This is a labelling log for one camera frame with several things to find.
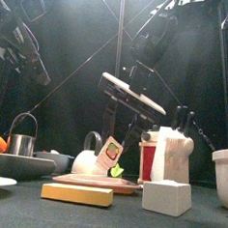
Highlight pink plastic tray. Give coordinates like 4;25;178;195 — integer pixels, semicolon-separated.
51;171;143;196

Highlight black knife handle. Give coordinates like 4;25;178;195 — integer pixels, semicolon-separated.
182;110;196;139
178;104;189;132
170;105;183;130

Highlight green toy leaf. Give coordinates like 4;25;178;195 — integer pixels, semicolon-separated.
109;162;126;180

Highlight white speckled sushi piece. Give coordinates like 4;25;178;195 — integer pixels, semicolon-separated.
140;178;194;219

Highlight vertical metal frame pole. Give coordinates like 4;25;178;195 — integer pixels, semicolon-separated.
114;0;127;79

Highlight wooden knife block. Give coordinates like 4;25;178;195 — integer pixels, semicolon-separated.
150;125;196;185

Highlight yellow wooden egg block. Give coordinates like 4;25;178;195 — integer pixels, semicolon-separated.
40;181;115;208

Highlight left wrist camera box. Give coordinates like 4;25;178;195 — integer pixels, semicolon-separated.
15;0;48;24

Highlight small metal pail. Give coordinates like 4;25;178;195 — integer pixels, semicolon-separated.
5;110;41;158

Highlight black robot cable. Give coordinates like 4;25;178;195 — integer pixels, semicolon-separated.
147;69;223;152

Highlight black frame post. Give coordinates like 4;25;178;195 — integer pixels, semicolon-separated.
207;0;228;149

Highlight red and wood box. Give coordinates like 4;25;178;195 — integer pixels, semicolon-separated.
134;128;159;186

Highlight small light grey bowl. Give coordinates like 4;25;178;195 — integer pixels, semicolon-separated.
33;151;76;176

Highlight white teapot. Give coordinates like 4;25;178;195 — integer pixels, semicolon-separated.
70;129;112;178

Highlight large white bowl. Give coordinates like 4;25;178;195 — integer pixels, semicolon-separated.
208;146;228;211

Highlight dark grey plate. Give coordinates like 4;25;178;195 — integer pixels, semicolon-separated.
0;153;57;182

